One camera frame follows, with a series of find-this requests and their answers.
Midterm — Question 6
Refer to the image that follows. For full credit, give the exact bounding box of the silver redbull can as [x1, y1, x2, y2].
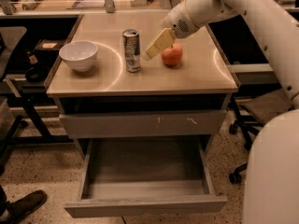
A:
[122, 29, 141, 73]

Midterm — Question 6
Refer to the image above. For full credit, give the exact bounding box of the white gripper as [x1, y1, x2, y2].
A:
[144, 1, 199, 61]

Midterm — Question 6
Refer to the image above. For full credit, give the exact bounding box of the open grey middle drawer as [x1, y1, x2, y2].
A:
[64, 136, 227, 218]

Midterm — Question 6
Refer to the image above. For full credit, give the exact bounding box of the black office chair right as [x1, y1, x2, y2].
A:
[228, 89, 293, 185]

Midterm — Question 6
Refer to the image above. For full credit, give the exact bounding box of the grey drawer cabinet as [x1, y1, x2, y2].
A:
[43, 11, 241, 161]

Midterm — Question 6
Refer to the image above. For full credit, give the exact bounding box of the black chair left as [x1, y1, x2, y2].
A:
[0, 26, 27, 172]

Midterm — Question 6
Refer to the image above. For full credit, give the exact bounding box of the red apple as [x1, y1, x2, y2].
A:
[161, 43, 183, 66]

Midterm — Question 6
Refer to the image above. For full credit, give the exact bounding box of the closed grey top drawer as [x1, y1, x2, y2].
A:
[59, 110, 226, 139]

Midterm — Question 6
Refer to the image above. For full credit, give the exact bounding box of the brown shoe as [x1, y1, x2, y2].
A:
[5, 190, 47, 224]

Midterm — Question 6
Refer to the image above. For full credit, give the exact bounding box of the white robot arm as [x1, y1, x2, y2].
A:
[143, 0, 299, 224]

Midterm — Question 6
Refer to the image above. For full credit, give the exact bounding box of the white bowl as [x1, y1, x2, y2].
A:
[59, 40, 98, 72]

